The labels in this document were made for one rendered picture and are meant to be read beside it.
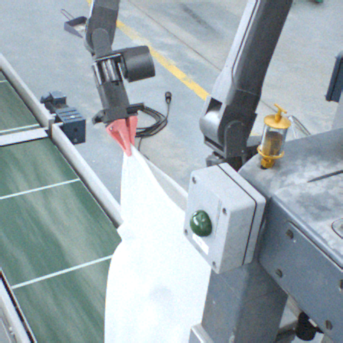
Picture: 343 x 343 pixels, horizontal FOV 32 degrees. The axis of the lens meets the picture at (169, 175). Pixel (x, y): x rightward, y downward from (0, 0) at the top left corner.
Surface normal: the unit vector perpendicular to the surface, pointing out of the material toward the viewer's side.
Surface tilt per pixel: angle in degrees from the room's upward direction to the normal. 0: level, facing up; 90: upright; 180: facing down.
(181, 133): 0
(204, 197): 90
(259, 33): 74
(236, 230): 90
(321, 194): 0
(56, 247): 0
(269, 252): 90
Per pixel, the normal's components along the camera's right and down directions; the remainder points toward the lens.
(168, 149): 0.10, -0.81
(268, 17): 0.32, 0.32
